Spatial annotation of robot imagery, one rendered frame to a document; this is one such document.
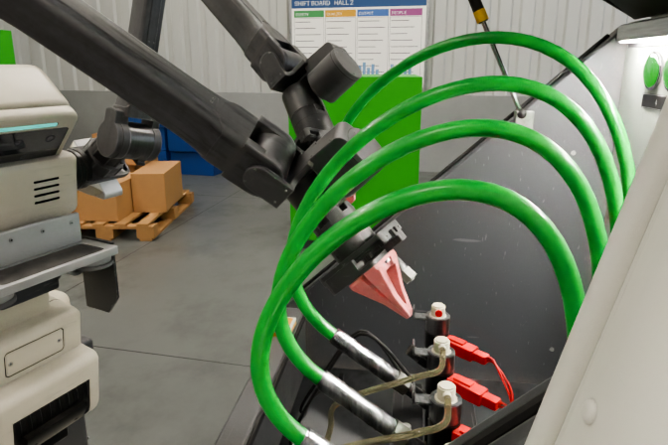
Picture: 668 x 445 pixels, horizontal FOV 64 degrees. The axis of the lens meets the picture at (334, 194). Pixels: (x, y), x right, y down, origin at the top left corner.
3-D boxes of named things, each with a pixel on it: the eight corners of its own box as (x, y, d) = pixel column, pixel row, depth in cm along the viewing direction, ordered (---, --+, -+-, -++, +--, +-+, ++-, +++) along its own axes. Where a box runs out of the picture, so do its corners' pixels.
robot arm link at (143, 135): (122, 140, 116) (98, 137, 112) (146, 113, 111) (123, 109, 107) (133, 176, 114) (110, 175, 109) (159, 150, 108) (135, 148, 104)
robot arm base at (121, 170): (109, 144, 122) (62, 152, 112) (127, 124, 118) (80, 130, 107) (127, 176, 121) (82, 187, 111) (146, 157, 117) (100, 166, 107)
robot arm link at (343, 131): (256, 141, 67) (237, 181, 60) (310, 78, 60) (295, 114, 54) (330, 195, 70) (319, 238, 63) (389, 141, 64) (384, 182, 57)
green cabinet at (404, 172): (410, 221, 484) (415, 74, 453) (416, 253, 400) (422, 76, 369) (305, 218, 491) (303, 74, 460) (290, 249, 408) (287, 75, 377)
